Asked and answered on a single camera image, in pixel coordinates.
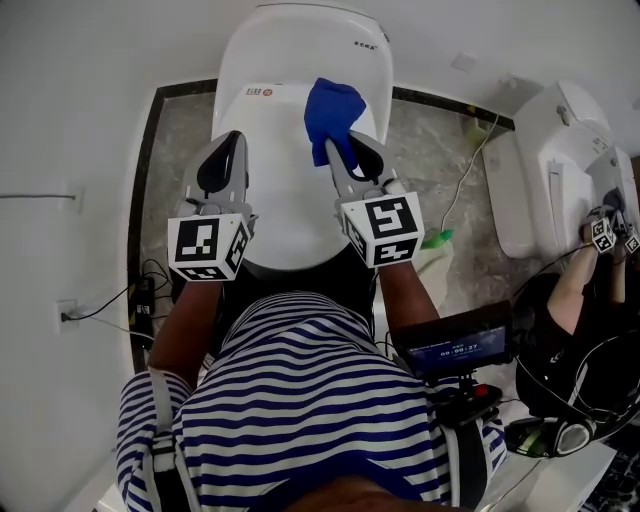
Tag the green capped spray bottle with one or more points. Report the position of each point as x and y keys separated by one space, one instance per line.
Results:
x=435 y=240

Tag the person's left forearm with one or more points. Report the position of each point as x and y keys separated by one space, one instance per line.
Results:
x=182 y=330

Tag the white toilet lid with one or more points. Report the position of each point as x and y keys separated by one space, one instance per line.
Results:
x=285 y=200

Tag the blue white striped shirt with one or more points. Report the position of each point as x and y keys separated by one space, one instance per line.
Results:
x=300 y=400

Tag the white wall socket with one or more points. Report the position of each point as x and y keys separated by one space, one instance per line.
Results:
x=77 y=199
x=67 y=316

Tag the black monitor screen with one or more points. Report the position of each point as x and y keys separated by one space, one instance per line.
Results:
x=455 y=345

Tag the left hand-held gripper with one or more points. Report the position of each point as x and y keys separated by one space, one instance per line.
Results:
x=192 y=240

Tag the black power adapter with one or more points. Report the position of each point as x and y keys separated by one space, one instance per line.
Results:
x=143 y=300

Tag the person's face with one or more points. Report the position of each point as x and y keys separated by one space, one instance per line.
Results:
x=380 y=500

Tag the white toilet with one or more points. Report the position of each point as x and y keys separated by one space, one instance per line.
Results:
x=545 y=165

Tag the person's black trousers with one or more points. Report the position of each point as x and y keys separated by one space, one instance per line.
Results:
x=357 y=285

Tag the person's right forearm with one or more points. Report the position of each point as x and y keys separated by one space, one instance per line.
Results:
x=405 y=300

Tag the black mount with red button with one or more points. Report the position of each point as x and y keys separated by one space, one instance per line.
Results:
x=467 y=402

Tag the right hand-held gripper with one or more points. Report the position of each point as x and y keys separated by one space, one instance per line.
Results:
x=392 y=217

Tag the blue cloth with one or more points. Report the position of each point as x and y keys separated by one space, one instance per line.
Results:
x=330 y=112

